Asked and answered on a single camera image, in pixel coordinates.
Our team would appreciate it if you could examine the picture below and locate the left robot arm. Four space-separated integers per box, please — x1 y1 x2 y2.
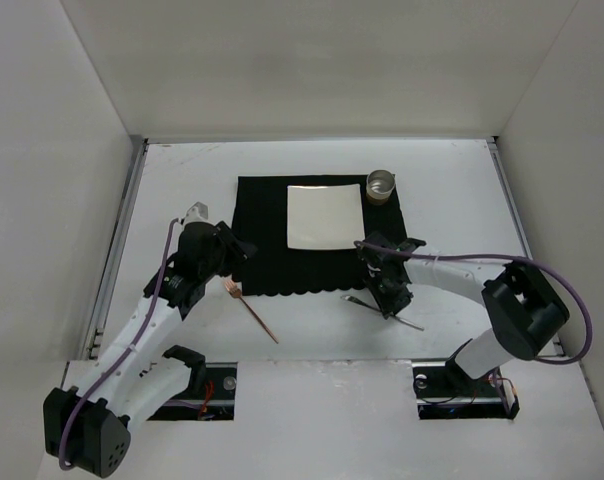
43 220 257 478

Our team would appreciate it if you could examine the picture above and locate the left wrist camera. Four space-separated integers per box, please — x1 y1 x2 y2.
181 202 209 226

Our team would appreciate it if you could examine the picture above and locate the copper fork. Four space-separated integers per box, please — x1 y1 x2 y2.
223 277 279 344

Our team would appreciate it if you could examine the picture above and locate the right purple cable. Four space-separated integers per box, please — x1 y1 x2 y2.
354 239 594 365

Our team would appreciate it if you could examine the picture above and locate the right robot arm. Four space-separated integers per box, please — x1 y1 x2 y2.
355 236 570 387

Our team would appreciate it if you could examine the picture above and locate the metal cup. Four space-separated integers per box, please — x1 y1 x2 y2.
365 169 396 206

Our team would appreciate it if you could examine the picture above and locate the square white plate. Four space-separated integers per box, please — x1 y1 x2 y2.
286 184 365 251

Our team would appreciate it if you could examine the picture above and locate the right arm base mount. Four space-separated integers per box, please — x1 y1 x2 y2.
412 361 520 421

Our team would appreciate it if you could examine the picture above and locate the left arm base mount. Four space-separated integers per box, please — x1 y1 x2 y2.
149 363 238 422

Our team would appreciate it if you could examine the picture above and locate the silver knife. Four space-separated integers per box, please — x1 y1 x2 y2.
341 294 425 332

